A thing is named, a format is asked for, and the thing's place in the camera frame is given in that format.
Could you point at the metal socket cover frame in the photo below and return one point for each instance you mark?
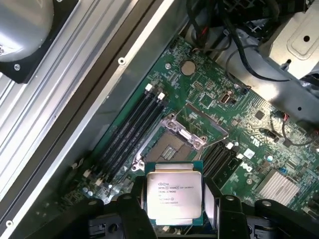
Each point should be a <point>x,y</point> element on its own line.
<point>211,122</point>

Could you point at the round coin cell battery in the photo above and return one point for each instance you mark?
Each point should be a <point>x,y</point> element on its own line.
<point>187,67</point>

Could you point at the black RAM slot white latch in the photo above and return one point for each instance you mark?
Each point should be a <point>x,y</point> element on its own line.
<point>219,154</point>
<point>139,129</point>
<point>230,165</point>
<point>124,124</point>

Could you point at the silver finned chipset heatsink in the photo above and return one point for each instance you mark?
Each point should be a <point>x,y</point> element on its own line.
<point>279,186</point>

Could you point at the green Dell motherboard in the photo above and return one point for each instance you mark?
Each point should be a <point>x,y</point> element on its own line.
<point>207,84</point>

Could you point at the CPU socket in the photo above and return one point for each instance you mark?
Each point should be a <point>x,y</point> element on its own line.
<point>172,144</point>

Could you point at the internal USB port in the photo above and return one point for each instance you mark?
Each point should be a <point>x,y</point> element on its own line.
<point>224,97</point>

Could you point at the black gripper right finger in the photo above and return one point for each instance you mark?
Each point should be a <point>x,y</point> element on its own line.
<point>229,211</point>

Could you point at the silver PC case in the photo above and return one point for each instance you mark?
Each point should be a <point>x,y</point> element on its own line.
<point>104,82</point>

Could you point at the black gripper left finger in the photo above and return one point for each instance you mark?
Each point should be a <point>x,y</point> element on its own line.
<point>129,214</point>

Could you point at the aluminium slat table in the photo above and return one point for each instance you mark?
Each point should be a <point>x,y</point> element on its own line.
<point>37,99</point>

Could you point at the grey metal drive cage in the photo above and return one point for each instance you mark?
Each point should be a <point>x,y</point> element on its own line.
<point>296,39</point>

